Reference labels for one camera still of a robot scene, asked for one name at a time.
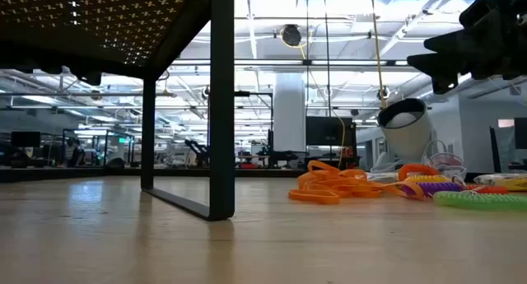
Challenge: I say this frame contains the small black monitor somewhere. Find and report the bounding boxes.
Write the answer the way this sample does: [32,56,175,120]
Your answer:
[10,130,42,149]
[514,117,527,150]

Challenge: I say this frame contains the orange items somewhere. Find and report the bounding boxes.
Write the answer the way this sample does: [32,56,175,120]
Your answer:
[306,181,385,199]

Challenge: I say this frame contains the yellow hanging cable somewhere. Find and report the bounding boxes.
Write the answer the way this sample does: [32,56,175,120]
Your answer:
[369,0,389,109]

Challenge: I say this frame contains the white building column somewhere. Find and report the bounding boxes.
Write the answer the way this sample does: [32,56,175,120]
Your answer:
[273,72,308,153]

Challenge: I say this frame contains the orange coil keychain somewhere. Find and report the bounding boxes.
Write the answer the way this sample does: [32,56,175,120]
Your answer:
[397,163,441,182]
[464,184,511,195]

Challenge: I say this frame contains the purple coil keychain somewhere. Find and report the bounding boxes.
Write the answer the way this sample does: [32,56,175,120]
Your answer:
[401,181,465,198]

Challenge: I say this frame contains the black perforated metal desk riser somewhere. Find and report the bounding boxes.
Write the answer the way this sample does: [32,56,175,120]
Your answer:
[0,0,238,222]

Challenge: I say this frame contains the white lamp cable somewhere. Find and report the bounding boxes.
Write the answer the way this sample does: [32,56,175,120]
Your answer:
[369,138,469,182]

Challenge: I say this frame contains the black aluminium table frame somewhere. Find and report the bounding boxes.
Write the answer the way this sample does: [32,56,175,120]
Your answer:
[0,165,527,184]

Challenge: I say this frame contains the yellow glue tube package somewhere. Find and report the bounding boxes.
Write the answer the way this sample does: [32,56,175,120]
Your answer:
[473,172,527,193]

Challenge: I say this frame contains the white round spotlight lamp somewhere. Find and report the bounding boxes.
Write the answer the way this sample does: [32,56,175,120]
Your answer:
[376,97,437,165]

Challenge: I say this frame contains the orange rubber band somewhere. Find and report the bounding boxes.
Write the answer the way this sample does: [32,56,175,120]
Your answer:
[287,189,342,206]
[370,180,426,202]
[306,160,343,176]

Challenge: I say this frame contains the black hanging cable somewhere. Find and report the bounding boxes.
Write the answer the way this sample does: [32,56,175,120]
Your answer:
[322,0,333,161]
[305,0,310,112]

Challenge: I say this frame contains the green coil keychain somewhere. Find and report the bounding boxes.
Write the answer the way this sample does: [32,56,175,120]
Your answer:
[432,190,527,213]

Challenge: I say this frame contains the thin yellow reel cable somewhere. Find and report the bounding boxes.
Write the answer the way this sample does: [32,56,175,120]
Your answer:
[279,28,347,170]

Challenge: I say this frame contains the black workstation frame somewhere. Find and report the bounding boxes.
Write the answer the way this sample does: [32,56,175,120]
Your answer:
[61,128,136,168]

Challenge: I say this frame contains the yellow coil keychain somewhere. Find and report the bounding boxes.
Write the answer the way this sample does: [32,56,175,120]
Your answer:
[405,174,450,184]

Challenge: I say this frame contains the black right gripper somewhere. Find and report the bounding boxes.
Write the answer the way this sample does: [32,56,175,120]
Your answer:
[406,0,527,96]

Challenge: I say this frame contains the large black monitor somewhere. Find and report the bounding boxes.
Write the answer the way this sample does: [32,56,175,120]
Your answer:
[305,115,357,147]

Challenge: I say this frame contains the person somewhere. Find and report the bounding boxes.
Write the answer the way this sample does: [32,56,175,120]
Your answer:
[65,137,86,168]

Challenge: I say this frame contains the black ceiling cable reel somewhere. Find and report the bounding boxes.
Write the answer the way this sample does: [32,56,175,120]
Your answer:
[281,24,303,48]

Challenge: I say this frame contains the pile of orange bands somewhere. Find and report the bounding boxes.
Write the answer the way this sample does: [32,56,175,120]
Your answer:
[296,168,368,189]

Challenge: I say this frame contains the black upright post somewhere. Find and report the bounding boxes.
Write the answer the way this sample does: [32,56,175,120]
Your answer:
[488,125,503,174]

